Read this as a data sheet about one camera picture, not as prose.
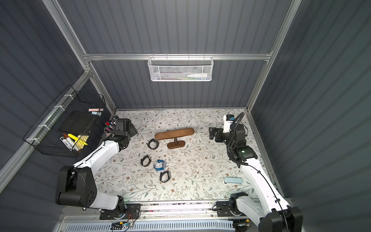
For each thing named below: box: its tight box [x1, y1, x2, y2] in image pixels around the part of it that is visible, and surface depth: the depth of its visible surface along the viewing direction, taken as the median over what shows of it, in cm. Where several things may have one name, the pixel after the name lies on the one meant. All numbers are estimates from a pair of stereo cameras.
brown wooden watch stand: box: [154, 127, 195, 150], surface depth 90 cm
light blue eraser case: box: [223, 176, 243, 185], surface depth 84 cm
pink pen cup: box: [103, 121, 114, 135], surface depth 95 cm
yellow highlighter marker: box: [67, 133, 89, 146], surface depth 72 cm
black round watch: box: [159, 170, 171, 183], surface depth 86 cm
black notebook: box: [57, 111, 100, 136], surface depth 76 cm
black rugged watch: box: [145, 138, 160, 150], surface depth 99 cm
